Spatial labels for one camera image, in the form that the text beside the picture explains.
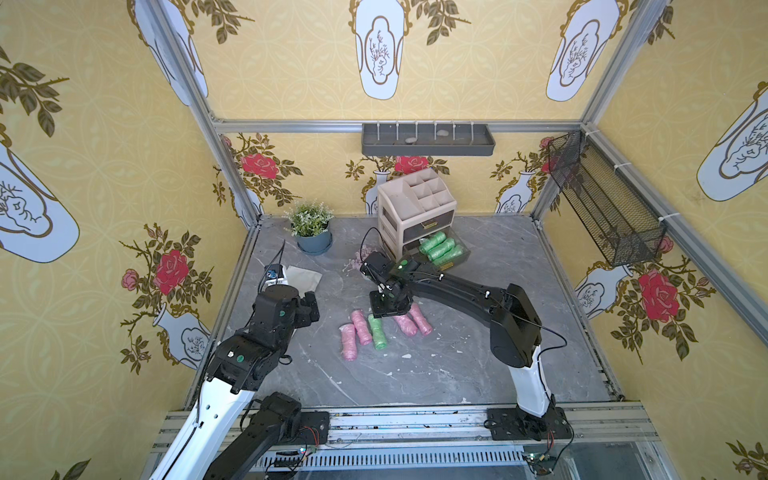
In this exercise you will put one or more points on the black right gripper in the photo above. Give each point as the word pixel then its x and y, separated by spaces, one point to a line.
pixel 390 300

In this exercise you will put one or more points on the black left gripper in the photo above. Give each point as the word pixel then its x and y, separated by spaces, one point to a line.
pixel 306 309

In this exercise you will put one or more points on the pink trash bag roll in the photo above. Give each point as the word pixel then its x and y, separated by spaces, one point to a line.
pixel 420 320
pixel 360 323
pixel 406 325
pixel 349 350

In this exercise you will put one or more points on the green trash bag roll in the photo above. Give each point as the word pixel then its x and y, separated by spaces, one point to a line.
pixel 430 242
pixel 449 256
pixel 441 248
pixel 377 332

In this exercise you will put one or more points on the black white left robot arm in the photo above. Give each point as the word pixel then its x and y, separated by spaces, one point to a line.
pixel 233 375

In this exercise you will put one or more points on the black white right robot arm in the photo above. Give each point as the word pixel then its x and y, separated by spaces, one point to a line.
pixel 514 326

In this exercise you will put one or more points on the beige three-drawer organizer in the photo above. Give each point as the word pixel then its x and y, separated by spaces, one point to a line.
pixel 408 199

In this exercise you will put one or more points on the white green work glove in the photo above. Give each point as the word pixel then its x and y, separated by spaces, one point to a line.
pixel 302 279

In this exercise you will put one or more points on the purple flowers in white pot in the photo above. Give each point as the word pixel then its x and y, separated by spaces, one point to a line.
pixel 355 262

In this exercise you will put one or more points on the green plant in blue pot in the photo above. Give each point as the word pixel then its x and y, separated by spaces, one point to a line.
pixel 310 226

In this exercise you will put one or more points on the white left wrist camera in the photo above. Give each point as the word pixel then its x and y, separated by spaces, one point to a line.
pixel 274 274

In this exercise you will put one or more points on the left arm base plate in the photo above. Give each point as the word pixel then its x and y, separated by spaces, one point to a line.
pixel 313 430

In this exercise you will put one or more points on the gray wall shelf tray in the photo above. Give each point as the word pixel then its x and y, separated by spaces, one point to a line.
pixel 421 138

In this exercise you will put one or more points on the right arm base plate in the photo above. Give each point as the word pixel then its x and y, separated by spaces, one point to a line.
pixel 516 424

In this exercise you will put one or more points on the black wire mesh basket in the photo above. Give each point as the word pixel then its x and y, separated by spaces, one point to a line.
pixel 621 224

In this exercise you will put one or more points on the aluminum front rail frame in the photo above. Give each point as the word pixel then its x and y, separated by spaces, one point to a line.
pixel 410 436

